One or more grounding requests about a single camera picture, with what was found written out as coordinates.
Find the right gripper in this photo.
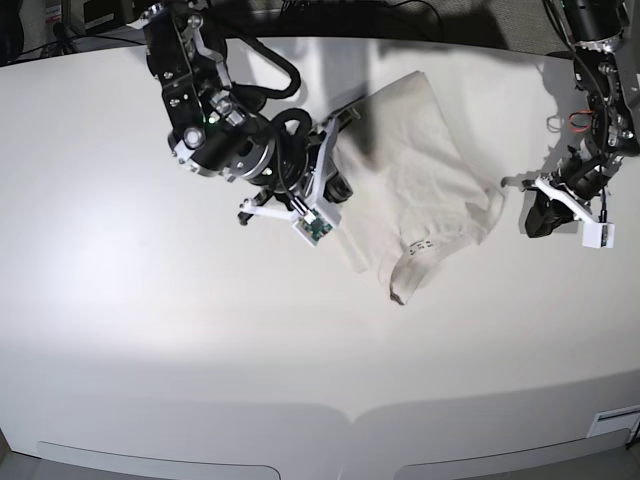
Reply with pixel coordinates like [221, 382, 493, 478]
[237, 107, 360, 225]

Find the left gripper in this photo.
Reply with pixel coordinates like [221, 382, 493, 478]
[500, 172, 600, 239]

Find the beige T-shirt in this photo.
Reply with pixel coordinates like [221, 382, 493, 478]
[333, 71, 504, 305]

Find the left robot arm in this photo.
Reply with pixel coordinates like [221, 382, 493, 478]
[330, 43, 637, 249]

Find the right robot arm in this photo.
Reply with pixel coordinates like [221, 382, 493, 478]
[139, 1, 357, 229]

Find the white label sticker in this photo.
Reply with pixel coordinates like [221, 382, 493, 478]
[587, 405, 640, 437]

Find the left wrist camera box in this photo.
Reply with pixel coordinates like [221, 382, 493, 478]
[582, 222, 615, 249]

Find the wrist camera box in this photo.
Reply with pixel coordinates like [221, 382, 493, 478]
[582, 222, 615, 249]
[292, 210, 333, 247]

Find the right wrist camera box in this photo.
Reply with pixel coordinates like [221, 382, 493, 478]
[292, 210, 333, 247]

